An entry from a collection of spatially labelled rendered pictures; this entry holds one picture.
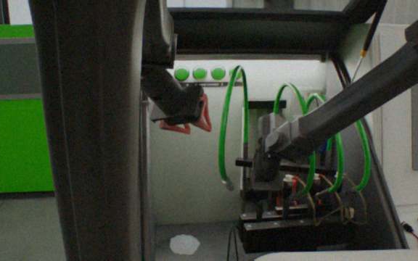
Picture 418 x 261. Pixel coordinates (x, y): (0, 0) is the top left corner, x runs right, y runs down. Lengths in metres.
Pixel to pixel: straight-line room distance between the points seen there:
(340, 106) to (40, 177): 3.27
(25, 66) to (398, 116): 2.98
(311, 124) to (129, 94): 0.58
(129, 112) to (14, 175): 3.60
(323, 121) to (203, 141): 0.64
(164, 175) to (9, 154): 2.57
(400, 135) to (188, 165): 0.70
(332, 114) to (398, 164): 0.56
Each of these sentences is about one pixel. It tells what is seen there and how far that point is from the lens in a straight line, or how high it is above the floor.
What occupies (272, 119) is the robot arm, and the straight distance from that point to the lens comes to 0.87.
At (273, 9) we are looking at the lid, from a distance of 1.11.
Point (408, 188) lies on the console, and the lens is 1.27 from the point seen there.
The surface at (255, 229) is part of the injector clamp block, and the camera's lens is 1.06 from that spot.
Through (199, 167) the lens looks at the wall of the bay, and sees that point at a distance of 1.30.
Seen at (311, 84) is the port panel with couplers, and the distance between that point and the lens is 1.33.
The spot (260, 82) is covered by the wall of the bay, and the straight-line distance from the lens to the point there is 1.27.
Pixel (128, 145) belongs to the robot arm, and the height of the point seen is 1.45.
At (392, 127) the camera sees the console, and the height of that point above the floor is 1.24.
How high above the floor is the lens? 1.51
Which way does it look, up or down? 16 degrees down
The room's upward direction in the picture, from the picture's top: straight up
